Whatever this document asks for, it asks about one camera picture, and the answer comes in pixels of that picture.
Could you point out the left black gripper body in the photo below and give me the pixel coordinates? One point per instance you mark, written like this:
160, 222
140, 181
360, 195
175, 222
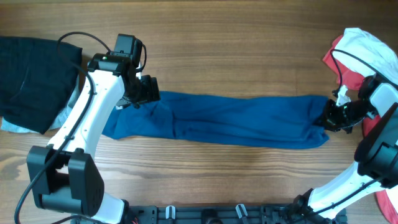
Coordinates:
152, 90

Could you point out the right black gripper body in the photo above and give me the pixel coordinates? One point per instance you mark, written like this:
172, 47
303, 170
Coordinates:
333, 115

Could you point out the blue polo shirt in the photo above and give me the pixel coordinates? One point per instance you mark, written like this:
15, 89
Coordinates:
286, 122

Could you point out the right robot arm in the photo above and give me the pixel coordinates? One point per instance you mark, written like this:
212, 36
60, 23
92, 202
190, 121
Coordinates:
375, 160

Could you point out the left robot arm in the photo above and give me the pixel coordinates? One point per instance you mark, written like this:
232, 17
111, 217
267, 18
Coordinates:
63, 174

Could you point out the red t-shirt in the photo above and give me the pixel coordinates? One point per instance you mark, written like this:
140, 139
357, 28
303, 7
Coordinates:
353, 81

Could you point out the white printed t-shirt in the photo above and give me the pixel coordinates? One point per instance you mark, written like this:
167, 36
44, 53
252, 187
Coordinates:
369, 49

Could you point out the light grey folded garment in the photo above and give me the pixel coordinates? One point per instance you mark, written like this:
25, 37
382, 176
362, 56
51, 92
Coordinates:
58, 121

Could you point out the black folded garment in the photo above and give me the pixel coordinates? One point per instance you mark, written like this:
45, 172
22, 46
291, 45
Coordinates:
36, 83

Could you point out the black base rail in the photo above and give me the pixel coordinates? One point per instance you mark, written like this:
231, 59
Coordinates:
265, 214

